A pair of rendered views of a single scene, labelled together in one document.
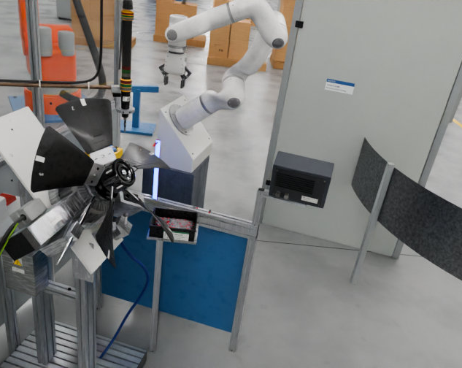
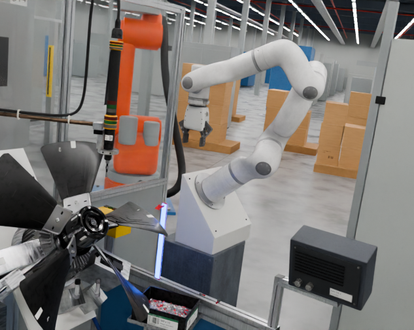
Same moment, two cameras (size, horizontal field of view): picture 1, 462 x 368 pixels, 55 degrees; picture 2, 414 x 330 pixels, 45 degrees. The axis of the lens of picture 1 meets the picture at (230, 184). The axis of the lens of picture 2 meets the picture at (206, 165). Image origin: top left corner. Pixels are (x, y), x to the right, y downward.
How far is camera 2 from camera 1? 0.54 m
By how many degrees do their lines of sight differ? 24
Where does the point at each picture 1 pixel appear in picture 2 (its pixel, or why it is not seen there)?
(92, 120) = (76, 163)
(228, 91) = (256, 154)
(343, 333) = not seen: outside the picture
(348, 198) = not seen: outside the picture
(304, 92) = (388, 182)
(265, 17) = (295, 63)
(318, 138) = (408, 243)
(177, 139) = (199, 211)
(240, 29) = (354, 135)
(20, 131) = not seen: hidden behind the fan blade
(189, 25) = (206, 71)
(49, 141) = (4, 169)
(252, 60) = (286, 118)
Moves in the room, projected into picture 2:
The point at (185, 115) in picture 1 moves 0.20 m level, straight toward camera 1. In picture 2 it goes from (212, 184) to (200, 194)
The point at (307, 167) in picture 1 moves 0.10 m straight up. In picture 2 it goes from (336, 247) to (341, 217)
